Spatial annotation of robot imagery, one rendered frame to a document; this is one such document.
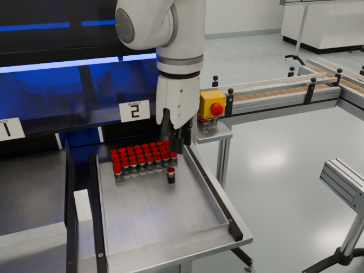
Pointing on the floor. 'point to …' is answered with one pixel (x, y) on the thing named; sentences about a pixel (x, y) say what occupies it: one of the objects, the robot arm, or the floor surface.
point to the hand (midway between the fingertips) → (180, 140)
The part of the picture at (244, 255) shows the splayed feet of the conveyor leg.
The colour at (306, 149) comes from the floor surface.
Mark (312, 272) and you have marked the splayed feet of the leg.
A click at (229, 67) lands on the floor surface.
